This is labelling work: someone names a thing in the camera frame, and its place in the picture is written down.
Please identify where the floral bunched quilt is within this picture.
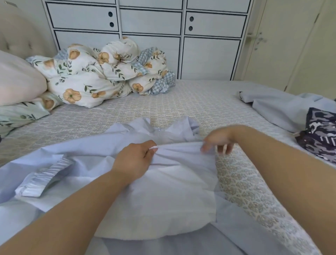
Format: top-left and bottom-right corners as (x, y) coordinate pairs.
(138, 47), (177, 96)

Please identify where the person's left hand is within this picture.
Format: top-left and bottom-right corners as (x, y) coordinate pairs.
(111, 139), (159, 184)

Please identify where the bed with grey patterned sheet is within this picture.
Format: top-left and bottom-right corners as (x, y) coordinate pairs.
(0, 79), (336, 255)

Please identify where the light lavender sunscreen jacket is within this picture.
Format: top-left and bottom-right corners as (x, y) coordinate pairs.
(0, 116), (295, 255)

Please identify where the pink plush pillow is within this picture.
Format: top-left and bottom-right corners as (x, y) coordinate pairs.
(0, 50), (49, 107)

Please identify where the floral pillow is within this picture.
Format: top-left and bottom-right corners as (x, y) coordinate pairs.
(0, 92), (64, 138)

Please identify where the person's left forearm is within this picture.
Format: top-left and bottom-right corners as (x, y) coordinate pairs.
(0, 171), (129, 255)

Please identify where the person's right hand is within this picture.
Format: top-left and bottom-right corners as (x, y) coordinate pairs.
(201, 125), (243, 157)

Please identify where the beige tufted headboard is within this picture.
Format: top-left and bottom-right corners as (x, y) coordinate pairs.
(0, 0), (57, 58)

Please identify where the person's right forearm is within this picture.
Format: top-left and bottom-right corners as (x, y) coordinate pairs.
(231, 125), (336, 255)

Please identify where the white door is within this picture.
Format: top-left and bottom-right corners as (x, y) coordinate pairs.
(233, 0), (336, 101)

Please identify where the white wardrobe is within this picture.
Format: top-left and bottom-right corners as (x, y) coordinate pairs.
(41, 0), (255, 82)

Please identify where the dark purple patterned garment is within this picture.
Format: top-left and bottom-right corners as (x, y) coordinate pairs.
(295, 107), (336, 164)

